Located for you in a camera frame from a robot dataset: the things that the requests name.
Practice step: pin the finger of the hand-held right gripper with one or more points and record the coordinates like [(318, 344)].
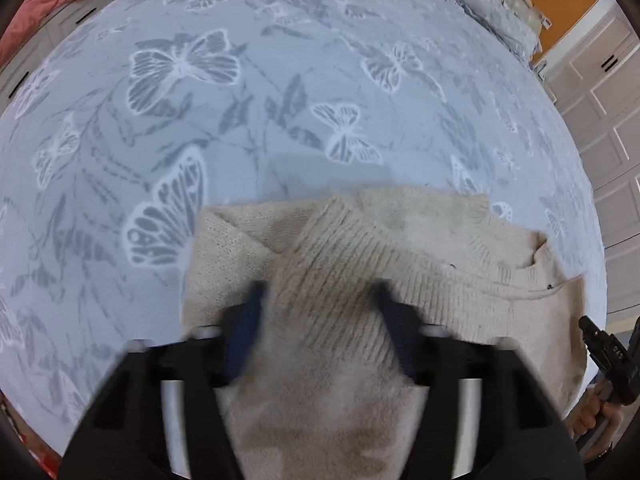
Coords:
[(607, 355)]

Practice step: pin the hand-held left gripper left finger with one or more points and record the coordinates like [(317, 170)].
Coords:
[(246, 321)]

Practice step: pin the butterfly print grey pillow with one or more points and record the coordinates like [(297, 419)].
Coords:
[(500, 15)]

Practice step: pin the butterfly print grey blanket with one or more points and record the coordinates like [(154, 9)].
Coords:
[(280, 110)]

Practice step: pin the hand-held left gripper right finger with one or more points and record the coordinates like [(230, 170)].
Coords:
[(396, 321)]

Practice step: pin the white cabinet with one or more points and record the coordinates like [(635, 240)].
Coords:
[(30, 55)]

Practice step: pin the person's right hand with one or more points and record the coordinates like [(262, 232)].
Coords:
[(584, 419)]

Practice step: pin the beige knit sweater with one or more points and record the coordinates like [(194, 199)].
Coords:
[(350, 270)]

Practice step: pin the white panelled wardrobe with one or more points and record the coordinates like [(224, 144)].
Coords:
[(600, 110)]

